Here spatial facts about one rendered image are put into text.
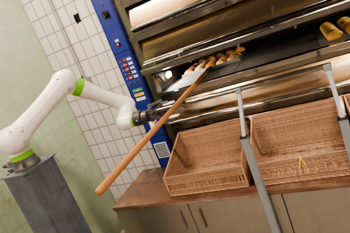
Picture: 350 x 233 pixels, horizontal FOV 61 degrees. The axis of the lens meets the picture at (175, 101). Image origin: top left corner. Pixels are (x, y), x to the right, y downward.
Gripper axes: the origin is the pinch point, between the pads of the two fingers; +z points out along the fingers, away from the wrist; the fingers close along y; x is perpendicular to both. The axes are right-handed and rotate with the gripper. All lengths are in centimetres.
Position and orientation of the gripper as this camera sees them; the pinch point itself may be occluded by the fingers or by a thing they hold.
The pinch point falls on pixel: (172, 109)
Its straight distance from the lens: 174.5
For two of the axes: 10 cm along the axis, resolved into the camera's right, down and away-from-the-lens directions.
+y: 3.6, 9.1, 2.2
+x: -3.2, 3.4, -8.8
